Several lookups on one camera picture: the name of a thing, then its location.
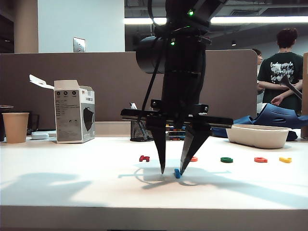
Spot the blue foam clog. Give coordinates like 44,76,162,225
252,103,308,141
211,116,254,138

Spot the black mesh pen holder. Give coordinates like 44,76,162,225
129,119,154,142

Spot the dark glass cup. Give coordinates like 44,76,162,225
27,114,40,135

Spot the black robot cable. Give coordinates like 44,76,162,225
141,0,169,118

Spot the small white case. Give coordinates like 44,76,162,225
30,132,50,140

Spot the brown desk partition panel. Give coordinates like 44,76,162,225
0,49,258,130

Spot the grey angled tool handle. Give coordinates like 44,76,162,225
280,74,303,100

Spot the person with black hair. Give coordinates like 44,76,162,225
252,48,264,94

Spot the long ceiling light strip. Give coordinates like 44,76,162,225
124,16,308,25

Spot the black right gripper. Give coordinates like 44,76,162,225
121,71,233,176

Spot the brown cardboard box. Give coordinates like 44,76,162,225
301,51,308,139

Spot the beige oval pulp tray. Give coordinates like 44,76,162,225
226,124,292,149

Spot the metal wall switch plate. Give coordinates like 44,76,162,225
73,37,86,53

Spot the person in dark green shirt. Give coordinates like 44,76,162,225
257,27,304,114

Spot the brown paper cup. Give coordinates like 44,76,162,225
1,112,30,144

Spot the white grey mask box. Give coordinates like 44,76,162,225
28,74,96,144

